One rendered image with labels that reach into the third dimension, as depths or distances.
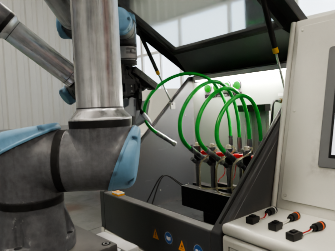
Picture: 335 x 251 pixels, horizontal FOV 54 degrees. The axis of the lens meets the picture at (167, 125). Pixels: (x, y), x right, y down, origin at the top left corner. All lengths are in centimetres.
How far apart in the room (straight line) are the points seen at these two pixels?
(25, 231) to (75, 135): 18
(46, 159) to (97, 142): 9
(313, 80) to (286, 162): 25
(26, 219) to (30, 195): 4
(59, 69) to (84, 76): 58
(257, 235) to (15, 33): 91
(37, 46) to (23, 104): 669
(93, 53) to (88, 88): 6
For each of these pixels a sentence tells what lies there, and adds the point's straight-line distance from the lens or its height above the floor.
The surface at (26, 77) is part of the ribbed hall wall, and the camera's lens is 794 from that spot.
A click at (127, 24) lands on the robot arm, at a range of 98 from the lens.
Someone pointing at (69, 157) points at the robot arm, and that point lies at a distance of 58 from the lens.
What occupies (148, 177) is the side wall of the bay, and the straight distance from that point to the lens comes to 155.
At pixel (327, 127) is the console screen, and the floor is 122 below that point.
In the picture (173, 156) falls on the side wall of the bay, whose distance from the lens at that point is 162.
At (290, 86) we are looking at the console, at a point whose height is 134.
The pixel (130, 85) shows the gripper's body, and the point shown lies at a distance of 108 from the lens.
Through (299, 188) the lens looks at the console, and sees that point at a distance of 102.
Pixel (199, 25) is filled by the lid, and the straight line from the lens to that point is 138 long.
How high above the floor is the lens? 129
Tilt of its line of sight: 3 degrees down
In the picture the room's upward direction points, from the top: 3 degrees counter-clockwise
